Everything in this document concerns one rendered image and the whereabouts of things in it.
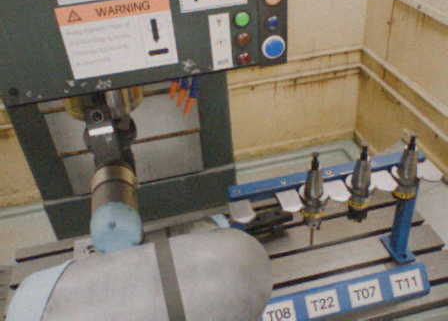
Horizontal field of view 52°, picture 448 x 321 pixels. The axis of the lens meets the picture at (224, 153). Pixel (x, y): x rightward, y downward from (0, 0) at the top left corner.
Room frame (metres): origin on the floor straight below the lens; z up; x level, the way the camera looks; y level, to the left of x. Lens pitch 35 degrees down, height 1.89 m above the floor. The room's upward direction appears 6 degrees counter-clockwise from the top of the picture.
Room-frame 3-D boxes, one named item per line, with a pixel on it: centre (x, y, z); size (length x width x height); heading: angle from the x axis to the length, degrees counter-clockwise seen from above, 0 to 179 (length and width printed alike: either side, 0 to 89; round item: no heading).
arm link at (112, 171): (0.63, 0.20, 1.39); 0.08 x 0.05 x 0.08; 99
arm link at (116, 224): (0.56, 0.19, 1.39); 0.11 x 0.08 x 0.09; 9
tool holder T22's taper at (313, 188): (0.76, -0.19, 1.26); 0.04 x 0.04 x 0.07
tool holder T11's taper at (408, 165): (0.80, -0.40, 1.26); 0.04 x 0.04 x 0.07
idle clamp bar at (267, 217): (0.96, -0.05, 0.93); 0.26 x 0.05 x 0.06; 104
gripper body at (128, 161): (0.71, 0.21, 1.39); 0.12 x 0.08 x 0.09; 9
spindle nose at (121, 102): (0.84, 0.23, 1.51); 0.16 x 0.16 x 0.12
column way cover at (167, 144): (1.28, 0.30, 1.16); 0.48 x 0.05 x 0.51; 99
